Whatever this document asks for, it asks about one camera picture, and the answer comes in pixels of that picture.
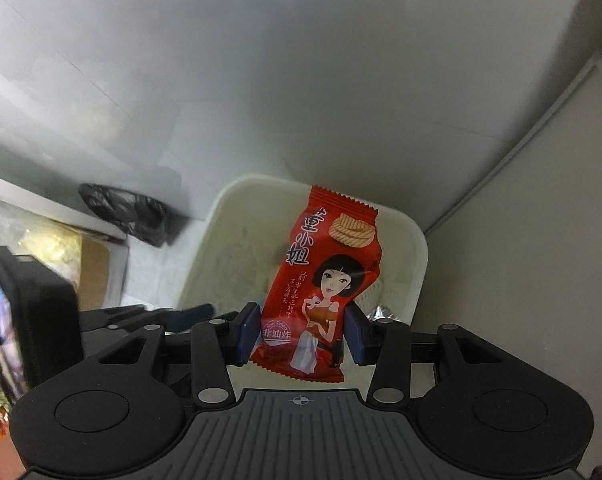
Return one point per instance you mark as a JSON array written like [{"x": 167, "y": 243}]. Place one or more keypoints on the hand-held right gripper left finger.
[{"x": 246, "y": 335}]

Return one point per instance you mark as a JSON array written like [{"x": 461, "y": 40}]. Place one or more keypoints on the silver foil wrapper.
[{"x": 381, "y": 312}]

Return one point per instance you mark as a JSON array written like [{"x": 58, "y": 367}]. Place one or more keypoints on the cardboard box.
[{"x": 96, "y": 270}]

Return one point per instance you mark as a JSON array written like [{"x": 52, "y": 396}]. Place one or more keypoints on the black plastic bag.
[{"x": 131, "y": 210}]

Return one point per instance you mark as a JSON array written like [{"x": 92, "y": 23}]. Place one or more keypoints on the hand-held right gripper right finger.
[{"x": 356, "y": 335}]

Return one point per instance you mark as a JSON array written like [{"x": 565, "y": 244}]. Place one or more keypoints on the clear bag yellow contents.
[{"x": 46, "y": 240}]

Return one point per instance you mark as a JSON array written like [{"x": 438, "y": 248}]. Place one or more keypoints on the red snack packet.
[{"x": 316, "y": 260}]

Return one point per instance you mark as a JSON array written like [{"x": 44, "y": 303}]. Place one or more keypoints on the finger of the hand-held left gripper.
[{"x": 191, "y": 317}]

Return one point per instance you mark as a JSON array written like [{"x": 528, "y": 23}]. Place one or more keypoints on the white plastic waste bin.
[{"x": 241, "y": 230}]

